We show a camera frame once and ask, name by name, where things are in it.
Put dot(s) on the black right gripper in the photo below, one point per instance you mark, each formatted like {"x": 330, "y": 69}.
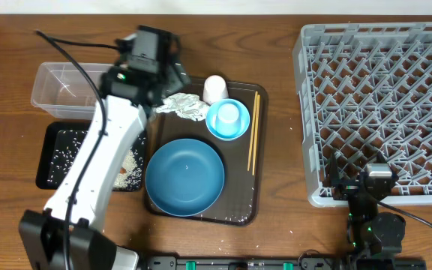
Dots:
{"x": 347, "y": 187}

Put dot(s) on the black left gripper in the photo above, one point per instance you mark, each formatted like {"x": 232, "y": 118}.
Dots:
{"x": 180, "y": 74}

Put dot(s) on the foil snack wrapper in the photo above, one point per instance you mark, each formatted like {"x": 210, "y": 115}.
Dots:
{"x": 185, "y": 106}

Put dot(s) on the white paper cup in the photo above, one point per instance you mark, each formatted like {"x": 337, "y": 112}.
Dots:
{"x": 214, "y": 89}

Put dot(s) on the dark blue plate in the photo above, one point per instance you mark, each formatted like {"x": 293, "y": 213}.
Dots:
{"x": 184, "y": 177}

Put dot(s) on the white rice pile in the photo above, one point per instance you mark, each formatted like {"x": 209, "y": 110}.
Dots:
{"x": 132, "y": 179}

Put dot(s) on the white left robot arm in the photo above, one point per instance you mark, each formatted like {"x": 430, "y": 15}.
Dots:
{"x": 67, "y": 234}

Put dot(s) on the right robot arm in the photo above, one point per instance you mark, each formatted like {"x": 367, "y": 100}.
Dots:
{"x": 376, "y": 236}

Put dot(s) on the grey dishwasher rack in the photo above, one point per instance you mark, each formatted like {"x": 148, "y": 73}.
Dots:
{"x": 366, "y": 89}

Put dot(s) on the light blue bowl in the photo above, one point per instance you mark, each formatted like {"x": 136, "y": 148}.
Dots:
{"x": 244, "y": 119}

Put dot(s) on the wooden chopstick left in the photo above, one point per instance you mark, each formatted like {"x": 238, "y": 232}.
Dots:
{"x": 252, "y": 131}

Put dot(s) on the wooden chopstick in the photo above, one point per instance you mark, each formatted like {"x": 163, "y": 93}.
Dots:
{"x": 255, "y": 135}
{"x": 252, "y": 131}

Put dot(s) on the wooden chopstick right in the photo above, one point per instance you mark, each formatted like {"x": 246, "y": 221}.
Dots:
{"x": 255, "y": 135}

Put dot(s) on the brown serving tray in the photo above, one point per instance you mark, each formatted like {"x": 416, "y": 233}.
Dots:
{"x": 237, "y": 204}

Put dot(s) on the clear plastic bin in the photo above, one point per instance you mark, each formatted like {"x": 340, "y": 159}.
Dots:
{"x": 63, "y": 92}

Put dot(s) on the black tray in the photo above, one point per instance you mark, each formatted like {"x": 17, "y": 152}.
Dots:
{"x": 61, "y": 144}

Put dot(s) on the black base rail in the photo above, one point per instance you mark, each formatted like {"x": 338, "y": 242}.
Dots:
{"x": 308, "y": 260}

